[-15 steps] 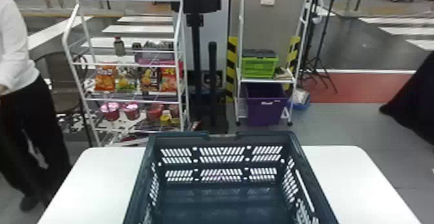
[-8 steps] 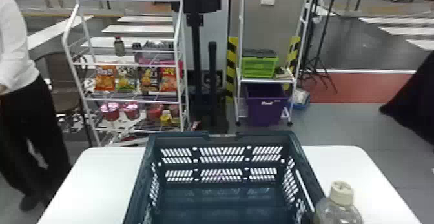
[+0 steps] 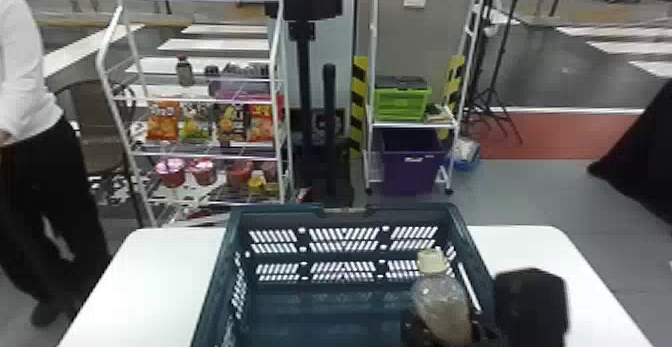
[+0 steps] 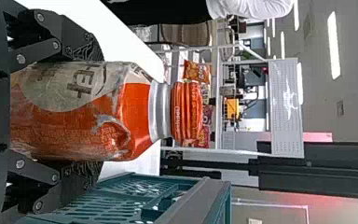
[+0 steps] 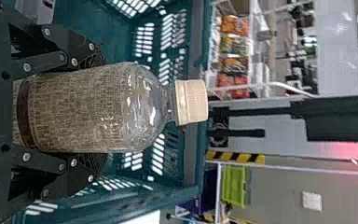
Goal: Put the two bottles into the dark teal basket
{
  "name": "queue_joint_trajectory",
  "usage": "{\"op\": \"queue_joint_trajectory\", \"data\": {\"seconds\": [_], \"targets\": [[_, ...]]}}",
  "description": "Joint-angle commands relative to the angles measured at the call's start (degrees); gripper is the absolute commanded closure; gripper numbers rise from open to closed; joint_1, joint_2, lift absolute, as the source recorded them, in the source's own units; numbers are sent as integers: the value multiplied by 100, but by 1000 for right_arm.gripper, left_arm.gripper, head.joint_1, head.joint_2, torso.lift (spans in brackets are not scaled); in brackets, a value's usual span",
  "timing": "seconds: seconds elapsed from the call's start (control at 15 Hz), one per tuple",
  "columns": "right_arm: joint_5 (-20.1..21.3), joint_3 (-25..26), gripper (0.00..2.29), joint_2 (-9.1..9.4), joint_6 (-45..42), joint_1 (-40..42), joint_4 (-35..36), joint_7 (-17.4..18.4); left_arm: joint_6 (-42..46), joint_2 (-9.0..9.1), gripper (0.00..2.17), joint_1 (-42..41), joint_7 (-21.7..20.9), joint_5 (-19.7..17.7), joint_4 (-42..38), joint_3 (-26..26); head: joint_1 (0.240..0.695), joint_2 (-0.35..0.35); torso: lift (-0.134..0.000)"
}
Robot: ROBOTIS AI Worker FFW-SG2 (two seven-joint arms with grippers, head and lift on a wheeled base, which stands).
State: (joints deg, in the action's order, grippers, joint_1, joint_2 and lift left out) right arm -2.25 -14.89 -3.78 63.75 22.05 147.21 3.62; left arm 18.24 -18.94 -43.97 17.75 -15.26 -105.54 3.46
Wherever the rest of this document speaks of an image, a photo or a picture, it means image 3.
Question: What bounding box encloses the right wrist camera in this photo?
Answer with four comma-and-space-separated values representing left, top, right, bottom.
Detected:
494, 267, 571, 347

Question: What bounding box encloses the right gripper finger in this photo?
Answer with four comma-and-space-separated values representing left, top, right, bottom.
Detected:
400, 309, 420, 347
470, 319, 498, 347

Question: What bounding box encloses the yellow snack packet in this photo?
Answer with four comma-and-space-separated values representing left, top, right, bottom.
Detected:
216, 103, 248, 143

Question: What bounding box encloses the striped post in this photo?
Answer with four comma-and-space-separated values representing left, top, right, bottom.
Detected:
442, 54, 467, 141
349, 55, 370, 160

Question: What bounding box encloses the blue basket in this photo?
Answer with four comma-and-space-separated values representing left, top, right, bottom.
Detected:
191, 202, 500, 347

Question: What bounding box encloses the black tripod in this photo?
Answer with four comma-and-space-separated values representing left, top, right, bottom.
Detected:
466, 0, 526, 145

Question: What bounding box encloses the person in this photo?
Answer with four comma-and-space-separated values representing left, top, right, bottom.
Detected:
0, 0, 113, 329

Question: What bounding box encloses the red snack packet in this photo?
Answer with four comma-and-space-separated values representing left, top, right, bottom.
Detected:
246, 103, 277, 143

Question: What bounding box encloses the orange snack packet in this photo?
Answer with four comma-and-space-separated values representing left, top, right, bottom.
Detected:
146, 101, 181, 142

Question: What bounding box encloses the green snack packet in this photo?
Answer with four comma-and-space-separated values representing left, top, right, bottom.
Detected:
179, 103, 213, 142

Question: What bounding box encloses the brown bottle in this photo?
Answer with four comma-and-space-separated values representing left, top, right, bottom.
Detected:
410, 248, 474, 347

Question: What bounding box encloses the white shelf trolley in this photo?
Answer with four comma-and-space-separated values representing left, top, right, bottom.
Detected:
363, 0, 491, 196

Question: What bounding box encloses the red noodle cup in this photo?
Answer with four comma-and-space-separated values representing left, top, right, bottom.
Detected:
189, 158, 218, 186
226, 160, 254, 189
155, 158, 187, 189

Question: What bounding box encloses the black bottle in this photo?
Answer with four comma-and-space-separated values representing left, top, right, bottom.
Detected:
175, 54, 196, 88

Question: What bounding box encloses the green crate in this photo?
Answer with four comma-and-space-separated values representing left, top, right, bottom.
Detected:
373, 75, 433, 123

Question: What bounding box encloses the white wire rack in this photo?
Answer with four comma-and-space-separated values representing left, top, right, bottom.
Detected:
95, 0, 295, 228

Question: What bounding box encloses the purple crate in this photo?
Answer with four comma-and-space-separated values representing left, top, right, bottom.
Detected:
380, 128, 449, 197

